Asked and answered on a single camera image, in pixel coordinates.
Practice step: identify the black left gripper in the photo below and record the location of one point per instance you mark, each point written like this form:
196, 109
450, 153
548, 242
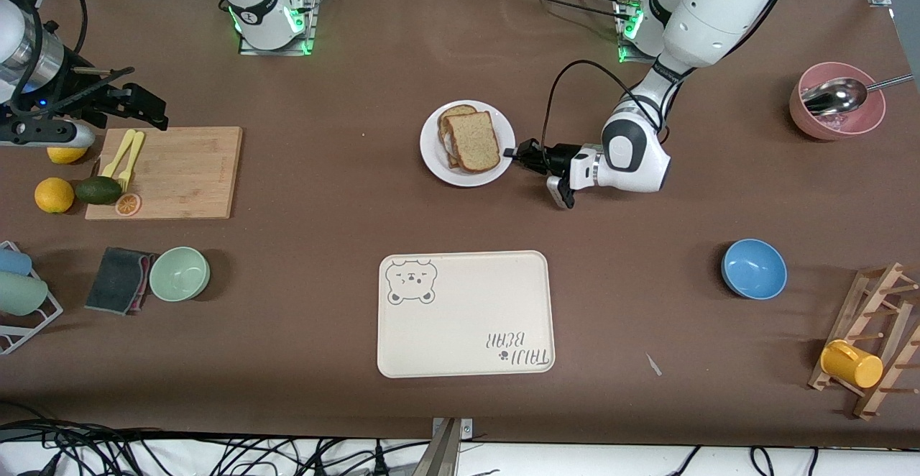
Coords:
559, 154

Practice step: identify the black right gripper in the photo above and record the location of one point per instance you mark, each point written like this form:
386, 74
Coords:
80, 93

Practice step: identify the brown bread slice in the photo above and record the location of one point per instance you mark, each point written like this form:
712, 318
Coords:
456, 111
474, 142

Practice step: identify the white round plate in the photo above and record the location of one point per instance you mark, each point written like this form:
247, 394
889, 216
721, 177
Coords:
467, 177

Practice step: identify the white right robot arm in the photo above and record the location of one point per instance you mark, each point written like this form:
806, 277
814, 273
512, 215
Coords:
251, 1

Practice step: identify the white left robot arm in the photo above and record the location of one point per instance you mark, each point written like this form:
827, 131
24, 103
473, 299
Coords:
719, 8

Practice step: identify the yellow plastic fork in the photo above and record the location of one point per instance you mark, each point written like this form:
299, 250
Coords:
131, 163

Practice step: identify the yellow plastic knife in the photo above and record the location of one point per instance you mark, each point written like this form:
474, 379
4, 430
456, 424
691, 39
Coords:
115, 159

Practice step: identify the wooden cutting board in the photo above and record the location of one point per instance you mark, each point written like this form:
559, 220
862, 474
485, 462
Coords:
180, 174

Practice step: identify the yellow lemon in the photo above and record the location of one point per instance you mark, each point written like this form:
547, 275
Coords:
66, 155

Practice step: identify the dark green avocado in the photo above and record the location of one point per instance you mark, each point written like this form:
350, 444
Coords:
98, 190

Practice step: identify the orange fruit slice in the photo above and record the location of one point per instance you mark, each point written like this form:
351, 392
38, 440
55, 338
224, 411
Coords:
128, 205

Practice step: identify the yellow orange fruit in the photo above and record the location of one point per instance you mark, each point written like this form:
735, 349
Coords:
54, 195

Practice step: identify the light green bowl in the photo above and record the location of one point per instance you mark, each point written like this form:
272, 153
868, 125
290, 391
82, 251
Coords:
180, 275

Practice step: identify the cream bear print tray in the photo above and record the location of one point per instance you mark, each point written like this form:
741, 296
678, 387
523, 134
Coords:
467, 318

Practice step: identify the dark grey cloth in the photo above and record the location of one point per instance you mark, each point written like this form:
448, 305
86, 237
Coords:
115, 280

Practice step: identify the light blue cup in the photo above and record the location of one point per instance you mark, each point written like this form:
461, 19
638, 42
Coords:
13, 262

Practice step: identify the pale green cup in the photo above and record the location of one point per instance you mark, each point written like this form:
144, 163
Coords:
20, 294

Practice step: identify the small white paper scrap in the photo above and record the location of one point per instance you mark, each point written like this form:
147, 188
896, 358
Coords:
653, 364

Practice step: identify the blue bowl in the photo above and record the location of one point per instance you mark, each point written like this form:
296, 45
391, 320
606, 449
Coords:
755, 269

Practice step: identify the pink bowl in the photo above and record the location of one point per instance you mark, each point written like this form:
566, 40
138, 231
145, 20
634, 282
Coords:
837, 127

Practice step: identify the metal spoon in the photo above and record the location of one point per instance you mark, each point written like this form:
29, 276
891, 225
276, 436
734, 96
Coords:
834, 96

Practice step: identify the wooden cup rack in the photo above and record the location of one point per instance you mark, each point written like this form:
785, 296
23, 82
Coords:
873, 303

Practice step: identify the yellow mug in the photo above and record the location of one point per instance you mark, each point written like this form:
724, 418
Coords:
852, 364

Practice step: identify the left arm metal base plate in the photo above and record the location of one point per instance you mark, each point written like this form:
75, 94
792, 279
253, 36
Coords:
629, 55

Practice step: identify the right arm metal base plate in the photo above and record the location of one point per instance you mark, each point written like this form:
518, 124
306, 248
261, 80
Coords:
313, 19

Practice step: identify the metal table edge bracket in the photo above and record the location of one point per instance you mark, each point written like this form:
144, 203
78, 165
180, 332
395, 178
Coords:
449, 447

